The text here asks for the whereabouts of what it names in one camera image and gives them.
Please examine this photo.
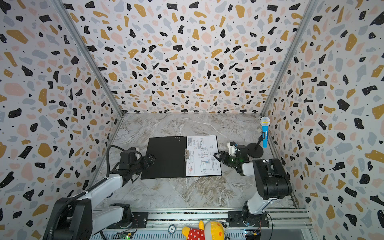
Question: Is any black corrugated cable hose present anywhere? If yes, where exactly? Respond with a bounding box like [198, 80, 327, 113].
[47, 145, 125, 240]

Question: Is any round badge on rail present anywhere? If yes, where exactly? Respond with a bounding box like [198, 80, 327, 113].
[168, 225, 177, 234]

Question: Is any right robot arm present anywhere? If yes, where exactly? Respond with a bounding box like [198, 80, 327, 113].
[214, 142, 292, 228]

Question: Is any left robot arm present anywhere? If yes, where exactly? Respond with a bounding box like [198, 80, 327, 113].
[43, 147, 156, 240]

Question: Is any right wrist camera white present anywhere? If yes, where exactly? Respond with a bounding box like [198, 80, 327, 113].
[227, 142, 238, 157]

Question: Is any blue toy microphone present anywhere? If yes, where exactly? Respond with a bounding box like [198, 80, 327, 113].
[261, 117, 270, 148]

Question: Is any printed paper sheet with diagram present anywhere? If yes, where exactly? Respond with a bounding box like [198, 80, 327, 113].
[186, 135, 222, 177]

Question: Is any green circuit board left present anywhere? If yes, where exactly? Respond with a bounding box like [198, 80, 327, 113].
[114, 231, 135, 240]

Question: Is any yellow red plush toy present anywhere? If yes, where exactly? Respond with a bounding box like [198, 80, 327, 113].
[182, 221, 230, 240]

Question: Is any circuit board right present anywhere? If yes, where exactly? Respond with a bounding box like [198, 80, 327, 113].
[245, 230, 261, 240]

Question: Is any orange folder black inside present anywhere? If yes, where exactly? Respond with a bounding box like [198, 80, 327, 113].
[140, 135, 223, 180]

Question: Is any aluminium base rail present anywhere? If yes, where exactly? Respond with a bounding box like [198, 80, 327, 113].
[91, 208, 317, 240]

